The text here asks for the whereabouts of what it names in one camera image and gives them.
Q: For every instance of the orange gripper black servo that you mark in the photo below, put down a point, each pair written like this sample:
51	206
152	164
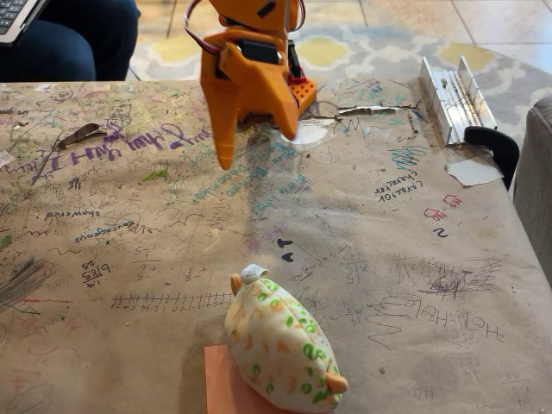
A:
250	79

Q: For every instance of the white patterned plush toy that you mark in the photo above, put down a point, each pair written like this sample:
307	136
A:
280	345

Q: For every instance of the black red base clamp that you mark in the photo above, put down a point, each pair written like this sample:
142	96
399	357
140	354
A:
294	60

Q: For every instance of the grey yellow patterned rug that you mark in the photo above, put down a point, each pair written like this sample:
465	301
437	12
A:
388	56

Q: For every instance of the brown scribbled paper table cover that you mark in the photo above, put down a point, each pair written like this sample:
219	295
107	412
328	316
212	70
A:
388	224

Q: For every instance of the person's legs in blue jeans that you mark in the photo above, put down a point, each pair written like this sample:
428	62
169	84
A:
64	47

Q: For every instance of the aluminium channel profile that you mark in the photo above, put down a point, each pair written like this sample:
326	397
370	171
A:
457	103

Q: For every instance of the silver laptop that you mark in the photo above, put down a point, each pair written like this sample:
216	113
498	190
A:
15	17

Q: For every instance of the pink sticky note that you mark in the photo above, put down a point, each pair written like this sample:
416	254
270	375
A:
220	379

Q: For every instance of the grey fabric sofa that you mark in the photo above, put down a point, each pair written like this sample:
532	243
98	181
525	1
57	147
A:
535	181

